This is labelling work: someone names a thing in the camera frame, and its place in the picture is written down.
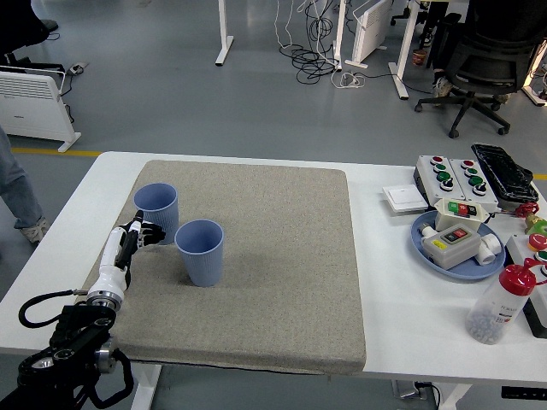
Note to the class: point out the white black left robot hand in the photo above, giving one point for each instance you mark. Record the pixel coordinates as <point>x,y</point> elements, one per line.
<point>113,265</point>

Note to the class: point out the blue ribbed plastic cup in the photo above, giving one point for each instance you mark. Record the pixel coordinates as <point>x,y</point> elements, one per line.
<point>160,209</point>
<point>201,265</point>

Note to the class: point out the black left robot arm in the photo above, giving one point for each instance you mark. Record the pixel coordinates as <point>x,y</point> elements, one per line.
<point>77,337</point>

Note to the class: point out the red paper cup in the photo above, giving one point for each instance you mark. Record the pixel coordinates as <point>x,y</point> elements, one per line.
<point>419,57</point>

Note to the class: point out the standing person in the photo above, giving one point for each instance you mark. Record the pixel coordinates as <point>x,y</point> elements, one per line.
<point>19,192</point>

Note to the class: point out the white table leg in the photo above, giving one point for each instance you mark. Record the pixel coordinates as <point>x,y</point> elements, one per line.
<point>455,395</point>
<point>147,384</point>

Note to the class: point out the grey-brown table mat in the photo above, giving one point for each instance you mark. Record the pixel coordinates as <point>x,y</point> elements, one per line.
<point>256,256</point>

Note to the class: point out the white panel heater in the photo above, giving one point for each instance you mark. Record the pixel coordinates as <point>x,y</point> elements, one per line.
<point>30,107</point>
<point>372,30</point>

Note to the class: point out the white desk leg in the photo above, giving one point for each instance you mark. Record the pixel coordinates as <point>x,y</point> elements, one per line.
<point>339,34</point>
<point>224,38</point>
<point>404,55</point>

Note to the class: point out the white plug fitting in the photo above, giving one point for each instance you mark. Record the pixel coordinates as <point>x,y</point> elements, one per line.
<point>426,230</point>

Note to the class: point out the grey four-button control box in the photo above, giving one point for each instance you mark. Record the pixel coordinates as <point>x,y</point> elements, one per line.
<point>440,179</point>
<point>474,183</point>

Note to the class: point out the blue round plate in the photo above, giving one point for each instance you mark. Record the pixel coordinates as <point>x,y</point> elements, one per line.
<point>470,269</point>

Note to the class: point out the seated person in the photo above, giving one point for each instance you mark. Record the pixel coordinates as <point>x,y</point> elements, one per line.
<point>442,87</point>

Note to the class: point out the white pipe fitting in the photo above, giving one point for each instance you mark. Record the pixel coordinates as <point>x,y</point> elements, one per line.
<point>489,250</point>

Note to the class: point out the clear bottle red cap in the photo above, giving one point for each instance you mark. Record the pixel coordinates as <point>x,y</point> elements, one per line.
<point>495,312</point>

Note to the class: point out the black plastic tray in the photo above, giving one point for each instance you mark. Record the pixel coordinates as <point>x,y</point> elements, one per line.
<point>504,171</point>

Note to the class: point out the white box red mushroom button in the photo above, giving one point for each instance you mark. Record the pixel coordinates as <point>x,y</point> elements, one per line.
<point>536,252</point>

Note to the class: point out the green round part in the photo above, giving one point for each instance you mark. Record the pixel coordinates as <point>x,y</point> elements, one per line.
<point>540,226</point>

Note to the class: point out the black table control panel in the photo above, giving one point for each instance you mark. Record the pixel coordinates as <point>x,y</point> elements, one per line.
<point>523,392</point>

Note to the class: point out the black mesh office chair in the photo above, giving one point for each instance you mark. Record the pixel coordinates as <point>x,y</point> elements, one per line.
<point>491,55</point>

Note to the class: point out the white wall switch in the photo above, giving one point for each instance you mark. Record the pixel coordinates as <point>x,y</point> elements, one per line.
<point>404,197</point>

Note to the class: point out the grey red-black switch box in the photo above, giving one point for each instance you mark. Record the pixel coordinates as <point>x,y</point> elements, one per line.
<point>451,247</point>

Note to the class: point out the white green-red switch box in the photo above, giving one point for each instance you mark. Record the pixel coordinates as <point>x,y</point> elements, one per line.
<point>461,211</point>

